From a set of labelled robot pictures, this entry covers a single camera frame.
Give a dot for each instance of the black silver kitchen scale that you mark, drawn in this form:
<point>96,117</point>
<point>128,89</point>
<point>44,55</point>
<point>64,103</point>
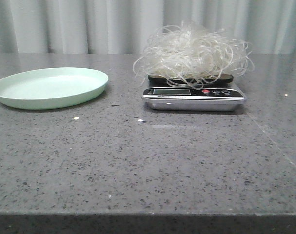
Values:
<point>221,95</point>

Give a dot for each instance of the white pleated curtain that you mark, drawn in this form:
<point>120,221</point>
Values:
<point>123,26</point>

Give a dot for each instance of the light green round plate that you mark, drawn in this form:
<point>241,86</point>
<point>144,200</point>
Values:
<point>52,88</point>

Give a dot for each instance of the white translucent vermicelli bundle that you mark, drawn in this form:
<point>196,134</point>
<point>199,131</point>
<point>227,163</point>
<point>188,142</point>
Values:
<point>191,56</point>

